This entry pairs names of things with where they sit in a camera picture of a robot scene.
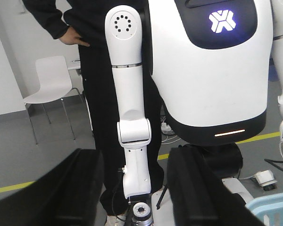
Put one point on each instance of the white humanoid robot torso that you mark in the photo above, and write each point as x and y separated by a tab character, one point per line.
210	62

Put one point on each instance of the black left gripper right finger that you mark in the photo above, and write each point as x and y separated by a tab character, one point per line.
199	197

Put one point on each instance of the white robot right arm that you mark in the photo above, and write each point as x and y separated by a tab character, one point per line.
129	42

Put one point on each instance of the white plastic chair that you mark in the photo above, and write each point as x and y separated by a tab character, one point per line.
54	78

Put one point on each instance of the light blue plastic basket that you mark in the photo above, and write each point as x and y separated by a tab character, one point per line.
268	209

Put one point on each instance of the person in black clothes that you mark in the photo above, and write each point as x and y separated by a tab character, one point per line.
83	25

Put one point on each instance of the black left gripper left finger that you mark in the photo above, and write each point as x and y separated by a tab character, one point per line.
65	196

